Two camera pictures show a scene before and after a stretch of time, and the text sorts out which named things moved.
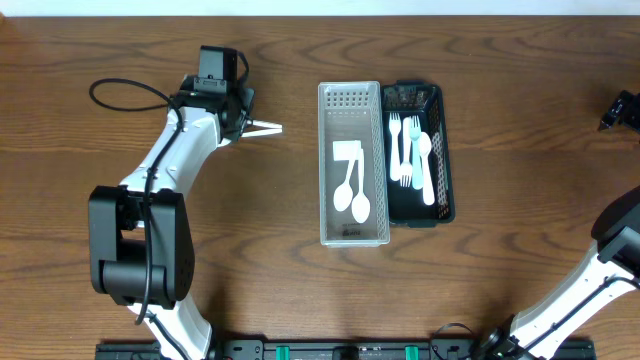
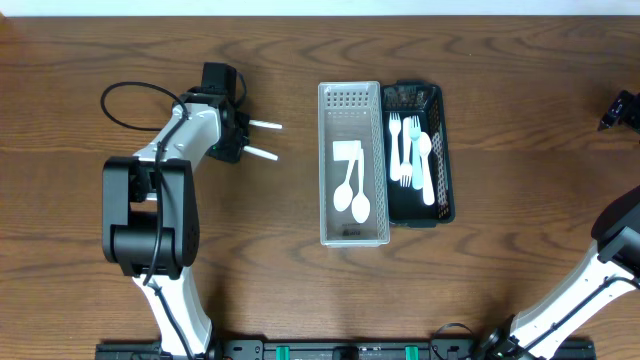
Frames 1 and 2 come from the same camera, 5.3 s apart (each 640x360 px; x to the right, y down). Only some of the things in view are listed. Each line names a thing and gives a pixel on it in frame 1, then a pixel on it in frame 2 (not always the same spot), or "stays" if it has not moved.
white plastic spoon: x=424 y=145 stays
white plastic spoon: x=261 y=132 to x=259 y=152
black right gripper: x=626 y=106 stays
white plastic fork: x=394 y=124 stays
